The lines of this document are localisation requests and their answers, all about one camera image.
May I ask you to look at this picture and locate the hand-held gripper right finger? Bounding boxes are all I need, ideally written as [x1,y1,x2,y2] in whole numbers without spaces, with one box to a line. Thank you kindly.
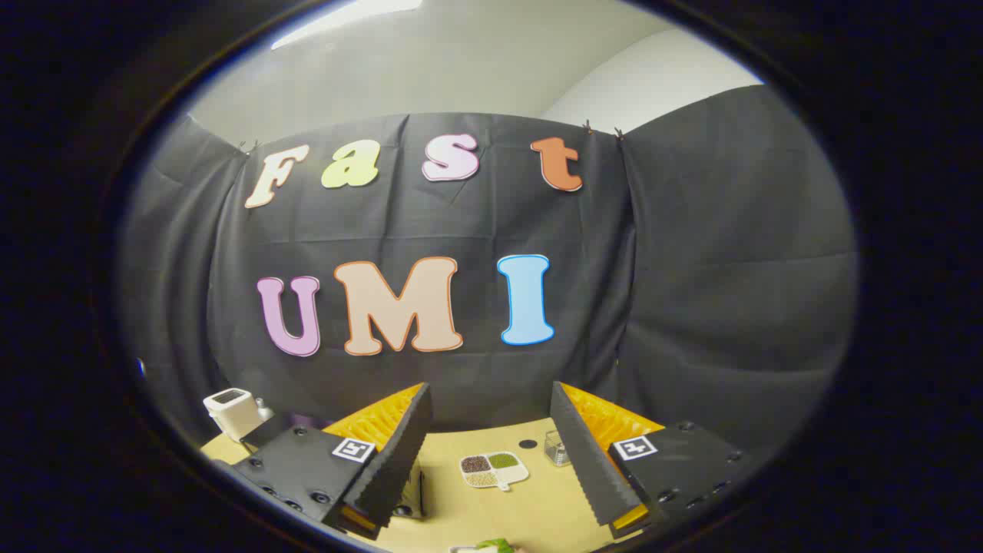
[549,381,747,540]

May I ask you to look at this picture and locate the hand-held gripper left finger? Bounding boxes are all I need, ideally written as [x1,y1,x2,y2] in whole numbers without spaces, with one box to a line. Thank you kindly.
[230,382,433,541]

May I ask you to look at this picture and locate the white divided grain dish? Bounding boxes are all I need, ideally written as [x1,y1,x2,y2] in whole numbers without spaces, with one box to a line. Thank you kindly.
[459,452,531,491]

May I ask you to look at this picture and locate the white box appliance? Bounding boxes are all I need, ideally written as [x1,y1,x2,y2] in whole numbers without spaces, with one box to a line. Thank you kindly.
[203,388,273,442]

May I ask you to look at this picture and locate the black backdrop cloth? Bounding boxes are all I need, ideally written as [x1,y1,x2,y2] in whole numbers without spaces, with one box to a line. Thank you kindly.
[119,84,859,454]

